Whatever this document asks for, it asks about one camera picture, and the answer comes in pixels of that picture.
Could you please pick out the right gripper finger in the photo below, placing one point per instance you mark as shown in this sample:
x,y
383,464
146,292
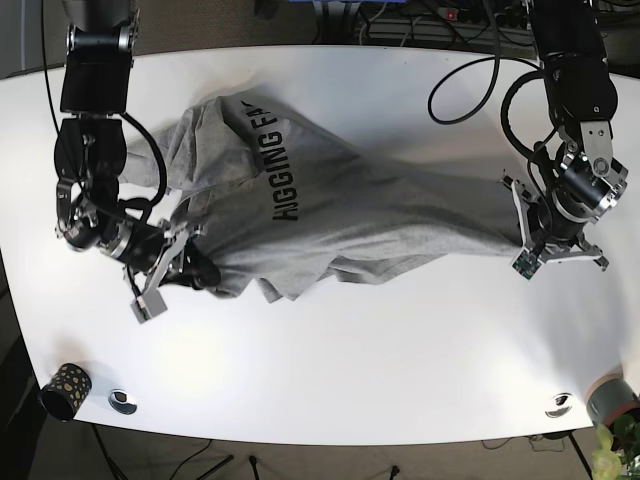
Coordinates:
x,y
199,272

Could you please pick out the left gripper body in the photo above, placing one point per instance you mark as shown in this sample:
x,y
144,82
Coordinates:
x,y
547,236

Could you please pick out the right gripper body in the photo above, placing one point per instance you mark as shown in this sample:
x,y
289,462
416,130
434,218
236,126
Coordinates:
x,y
153,260

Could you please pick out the light grey printed T-shirt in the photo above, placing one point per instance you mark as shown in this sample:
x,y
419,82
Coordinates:
x,y
285,204

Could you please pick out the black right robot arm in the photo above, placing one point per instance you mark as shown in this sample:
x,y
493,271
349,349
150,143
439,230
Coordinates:
x,y
90,155

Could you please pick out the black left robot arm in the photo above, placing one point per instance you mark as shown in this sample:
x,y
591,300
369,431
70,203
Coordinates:
x,y
584,180

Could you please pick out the left silver table grommet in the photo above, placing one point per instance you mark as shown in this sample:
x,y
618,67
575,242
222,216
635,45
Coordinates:
x,y
122,402

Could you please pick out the silver table grommet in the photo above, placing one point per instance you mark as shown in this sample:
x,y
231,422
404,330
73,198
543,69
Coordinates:
x,y
122,402
559,405

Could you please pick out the black dotted cup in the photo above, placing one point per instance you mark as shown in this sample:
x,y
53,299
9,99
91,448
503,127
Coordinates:
x,y
64,394

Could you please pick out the right silver table grommet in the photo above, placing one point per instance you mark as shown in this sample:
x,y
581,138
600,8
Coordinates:
x,y
559,405

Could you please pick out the grey plant pot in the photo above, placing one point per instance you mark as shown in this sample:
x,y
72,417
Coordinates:
x,y
609,398

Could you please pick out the green potted plant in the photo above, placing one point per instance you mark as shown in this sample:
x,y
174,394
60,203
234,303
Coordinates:
x,y
617,455

